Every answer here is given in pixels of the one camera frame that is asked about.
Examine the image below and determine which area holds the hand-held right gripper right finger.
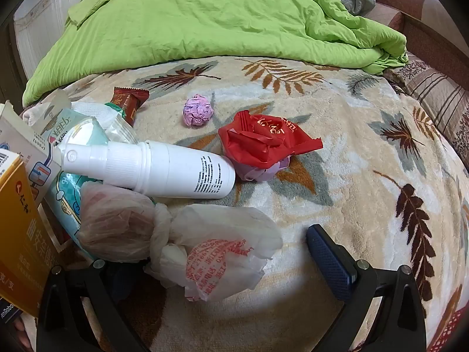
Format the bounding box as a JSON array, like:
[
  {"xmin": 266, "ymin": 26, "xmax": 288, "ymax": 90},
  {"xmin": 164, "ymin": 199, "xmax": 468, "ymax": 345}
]
[{"xmin": 307, "ymin": 224, "xmax": 428, "ymax": 352}]

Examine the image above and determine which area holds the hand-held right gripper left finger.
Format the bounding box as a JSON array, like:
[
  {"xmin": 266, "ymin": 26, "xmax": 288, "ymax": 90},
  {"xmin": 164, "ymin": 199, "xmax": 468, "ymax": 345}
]
[{"xmin": 37, "ymin": 258, "xmax": 147, "ymax": 352}]

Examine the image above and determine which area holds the orange cardboard box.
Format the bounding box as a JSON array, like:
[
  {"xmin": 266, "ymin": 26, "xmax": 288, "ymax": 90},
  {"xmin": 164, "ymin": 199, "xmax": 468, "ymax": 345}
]
[{"xmin": 0, "ymin": 150, "xmax": 50, "ymax": 318}]

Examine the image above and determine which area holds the red print clear plastic bag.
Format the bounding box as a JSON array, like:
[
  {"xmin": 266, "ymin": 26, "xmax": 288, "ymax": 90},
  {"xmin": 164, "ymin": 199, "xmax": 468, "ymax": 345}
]
[{"xmin": 145, "ymin": 205, "xmax": 283, "ymax": 302}]

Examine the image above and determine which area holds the purple paper ball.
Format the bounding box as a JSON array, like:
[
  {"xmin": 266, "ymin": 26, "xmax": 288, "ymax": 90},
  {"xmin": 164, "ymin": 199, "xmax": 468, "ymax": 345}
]
[
  {"xmin": 182, "ymin": 94, "xmax": 214, "ymax": 129},
  {"xmin": 234, "ymin": 156, "xmax": 292, "ymax": 182}
]

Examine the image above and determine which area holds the red wrapper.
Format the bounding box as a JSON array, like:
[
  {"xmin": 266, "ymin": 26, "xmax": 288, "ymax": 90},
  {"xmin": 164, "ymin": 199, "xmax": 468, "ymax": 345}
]
[{"xmin": 218, "ymin": 111, "xmax": 324, "ymax": 171}]

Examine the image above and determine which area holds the plain clear plastic bag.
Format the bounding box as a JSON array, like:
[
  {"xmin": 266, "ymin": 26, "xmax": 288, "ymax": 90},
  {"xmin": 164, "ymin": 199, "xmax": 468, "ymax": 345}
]
[{"xmin": 78, "ymin": 182, "xmax": 173, "ymax": 263}]

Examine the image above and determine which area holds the teal tissue pack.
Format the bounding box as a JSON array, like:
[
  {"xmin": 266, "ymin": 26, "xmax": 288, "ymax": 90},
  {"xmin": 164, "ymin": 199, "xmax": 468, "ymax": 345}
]
[{"xmin": 46, "ymin": 108, "xmax": 111, "ymax": 261}]

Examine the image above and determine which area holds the white spray bottle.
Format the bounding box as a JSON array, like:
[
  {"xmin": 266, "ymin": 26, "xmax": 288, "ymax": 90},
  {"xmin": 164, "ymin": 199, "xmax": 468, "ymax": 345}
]
[{"xmin": 58, "ymin": 140, "xmax": 236, "ymax": 199}]

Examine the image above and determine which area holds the leaf print blanket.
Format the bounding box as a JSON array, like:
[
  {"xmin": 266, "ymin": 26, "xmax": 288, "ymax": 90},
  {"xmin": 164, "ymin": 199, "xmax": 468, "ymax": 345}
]
[{"xmin": 22, "ymin": 56, "xmax": 469, "ymax": 352}]

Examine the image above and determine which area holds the small clear sachet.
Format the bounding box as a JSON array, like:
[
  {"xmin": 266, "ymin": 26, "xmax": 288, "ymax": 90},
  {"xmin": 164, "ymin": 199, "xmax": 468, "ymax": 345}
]
[{"xmin": 104, "ymin": 115, "xmax": 138, "ymax": 144}]

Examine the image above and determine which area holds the white medicine box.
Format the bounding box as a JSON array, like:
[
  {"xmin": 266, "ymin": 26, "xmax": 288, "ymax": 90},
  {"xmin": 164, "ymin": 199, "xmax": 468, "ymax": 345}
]
[{"xmin": 0, "ymin": 101, "xmax": 64, "ymax": 208}]

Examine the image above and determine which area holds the white knit cloth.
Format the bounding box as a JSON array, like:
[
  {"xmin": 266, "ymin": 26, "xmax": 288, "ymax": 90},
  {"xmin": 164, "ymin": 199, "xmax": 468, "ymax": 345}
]
[{"xmin": 71, "ymin": 101, "xmax": 118, "ymax": 130}]

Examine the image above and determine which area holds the brown snack wrapper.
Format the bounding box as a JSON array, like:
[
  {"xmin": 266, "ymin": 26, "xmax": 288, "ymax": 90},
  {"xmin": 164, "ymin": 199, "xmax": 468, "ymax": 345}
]
[{"xmin": 110, "ymin": 87, "xmax": 150, "ymax": 126}]

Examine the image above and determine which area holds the striped beige pillow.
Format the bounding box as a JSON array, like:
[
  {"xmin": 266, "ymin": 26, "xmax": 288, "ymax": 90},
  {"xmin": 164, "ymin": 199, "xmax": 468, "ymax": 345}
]
[{"xmin": 383, "ymin": 53, "xmax": 469, "ymax": 160}]

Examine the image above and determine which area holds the brown and pink headboard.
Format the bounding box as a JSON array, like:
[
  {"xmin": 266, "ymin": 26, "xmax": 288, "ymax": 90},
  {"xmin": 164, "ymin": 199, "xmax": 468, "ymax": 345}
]
[{"xmin": 366, "ymin": 0, "xmax": 469, "ymax": 81}]

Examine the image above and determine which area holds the green quilt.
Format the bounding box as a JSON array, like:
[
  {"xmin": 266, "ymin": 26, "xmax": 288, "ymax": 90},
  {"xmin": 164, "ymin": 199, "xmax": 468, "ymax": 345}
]
[{"xmin": 22, "ymin": 0, "xmax": 409, "ymax": 107}]

